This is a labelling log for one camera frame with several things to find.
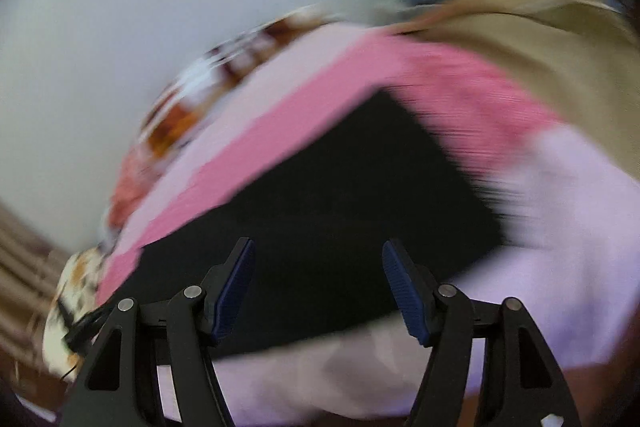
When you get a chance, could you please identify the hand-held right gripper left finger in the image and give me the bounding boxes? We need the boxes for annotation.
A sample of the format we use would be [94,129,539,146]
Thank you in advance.
[60,237,257,427]

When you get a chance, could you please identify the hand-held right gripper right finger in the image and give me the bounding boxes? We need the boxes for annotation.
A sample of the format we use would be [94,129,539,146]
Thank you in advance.
[382,238,583,427]

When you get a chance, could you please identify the black pants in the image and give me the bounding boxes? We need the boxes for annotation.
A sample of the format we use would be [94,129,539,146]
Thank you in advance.
[97,89,506,358]

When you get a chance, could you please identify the khaki pants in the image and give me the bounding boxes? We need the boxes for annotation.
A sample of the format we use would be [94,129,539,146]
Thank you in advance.
[395,0,640,178]

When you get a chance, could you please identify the salmon striped pillow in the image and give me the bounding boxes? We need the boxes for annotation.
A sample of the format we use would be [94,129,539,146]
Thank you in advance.
[107,147,166,233]

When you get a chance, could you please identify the pink checked blanket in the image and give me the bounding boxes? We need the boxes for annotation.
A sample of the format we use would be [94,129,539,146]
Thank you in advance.
[95,24,640,427]

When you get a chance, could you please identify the floral cream pillow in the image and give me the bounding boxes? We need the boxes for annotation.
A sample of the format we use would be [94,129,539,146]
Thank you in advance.
[42,247,113,383]

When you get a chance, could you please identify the orange plaid pillow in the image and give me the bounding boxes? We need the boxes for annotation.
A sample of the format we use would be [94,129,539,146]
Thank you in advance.
[140,4,341,158]

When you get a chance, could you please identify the beige floral curtain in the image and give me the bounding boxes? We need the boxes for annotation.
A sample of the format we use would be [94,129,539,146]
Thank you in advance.
[0,202,71,378]

